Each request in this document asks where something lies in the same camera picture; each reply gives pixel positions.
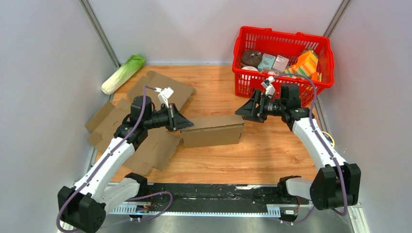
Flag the pink white packet box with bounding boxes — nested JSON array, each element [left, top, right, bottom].
[[271, 55, 289, 73]]

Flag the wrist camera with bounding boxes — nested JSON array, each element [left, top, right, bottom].
[[155, 87, 174, 108], [261, 76, 275, 97]]

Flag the cardboard sheet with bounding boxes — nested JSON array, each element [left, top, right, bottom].
[[85, 71, 195, 175]]

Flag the red plastic basket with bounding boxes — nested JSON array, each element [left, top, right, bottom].
[[232, 26, 334, 106]]

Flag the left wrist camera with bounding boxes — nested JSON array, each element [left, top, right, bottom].
[[155, 87, 174, 108]]

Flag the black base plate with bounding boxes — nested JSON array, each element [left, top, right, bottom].
[[116, 183, 309, 214]]

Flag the aluminium frame rail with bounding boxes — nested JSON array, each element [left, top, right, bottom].
[[56, 182, 371, 233]]

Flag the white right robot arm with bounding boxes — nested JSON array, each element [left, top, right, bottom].
[[235, 83, 361, 215]]

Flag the napa cabbage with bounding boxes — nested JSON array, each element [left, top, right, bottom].
[[101, 55, 146, 95]]

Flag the orange yellow striped box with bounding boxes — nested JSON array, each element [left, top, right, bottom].
[[284, 48, 322, 82]]

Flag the yellow blue tape roll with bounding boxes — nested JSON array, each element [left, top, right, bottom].
[[322, 131, 335, 148]]

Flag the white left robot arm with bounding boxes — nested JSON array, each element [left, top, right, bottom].
[[56, 96, 194, 233]]

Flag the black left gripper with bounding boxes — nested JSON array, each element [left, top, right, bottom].
[[143, 103, 194, 132]]

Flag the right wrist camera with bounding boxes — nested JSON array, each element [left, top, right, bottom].
[[261, 76, 275, 97]]

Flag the teal packet box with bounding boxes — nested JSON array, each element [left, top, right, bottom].
[[257, 53, 276, 72]]

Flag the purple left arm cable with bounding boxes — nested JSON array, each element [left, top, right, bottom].
[[56, 85, 173, 233]]

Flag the brown round container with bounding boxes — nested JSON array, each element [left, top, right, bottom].
[[240, 50, 263, 68]]

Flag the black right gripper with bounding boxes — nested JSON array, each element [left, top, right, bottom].
[[234, 89, 285, 123]]

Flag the brown cardboard box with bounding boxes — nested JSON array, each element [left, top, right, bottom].
[[181, 115, 244, 148]]

